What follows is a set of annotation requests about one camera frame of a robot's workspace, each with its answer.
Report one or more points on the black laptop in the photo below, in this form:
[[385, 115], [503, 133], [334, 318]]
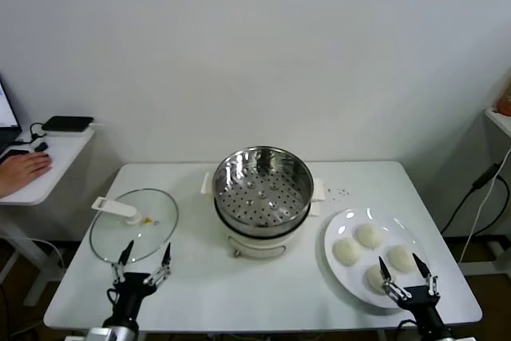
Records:
[[6, 109]]

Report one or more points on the small black usb adapter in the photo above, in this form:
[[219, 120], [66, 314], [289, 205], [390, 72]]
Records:
[[40, 146]]

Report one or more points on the black smartphone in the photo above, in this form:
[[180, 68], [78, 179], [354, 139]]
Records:
[[18, 152]]

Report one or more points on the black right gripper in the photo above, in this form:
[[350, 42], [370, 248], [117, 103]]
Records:
[[423, 301]]

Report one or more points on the orange object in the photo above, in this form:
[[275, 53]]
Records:
[[505, 101]]

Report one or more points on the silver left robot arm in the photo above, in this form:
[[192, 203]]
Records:
[[116, 335]]

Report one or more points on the stainless steel steamer basket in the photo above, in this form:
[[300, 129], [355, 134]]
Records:
[[263, 201]]

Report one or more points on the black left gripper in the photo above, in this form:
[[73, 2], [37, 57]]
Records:
[[131, 285]]

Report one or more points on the white round plate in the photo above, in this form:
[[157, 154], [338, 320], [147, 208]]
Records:
[[351, 279]]

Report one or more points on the white electric cooker pot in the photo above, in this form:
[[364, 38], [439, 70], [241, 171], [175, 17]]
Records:
[[255, 243]]

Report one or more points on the white steamed baozi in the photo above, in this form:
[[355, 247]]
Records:
[[369, 236], [347, 252], [374, 279], [400, 258]]

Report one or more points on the person hand dark nails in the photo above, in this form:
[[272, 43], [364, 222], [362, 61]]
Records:
[[24, 169]]

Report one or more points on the white side desk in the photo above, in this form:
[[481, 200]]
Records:
[[60, 161]]

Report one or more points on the black flat device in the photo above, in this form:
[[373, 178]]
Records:
[[68, 122]]

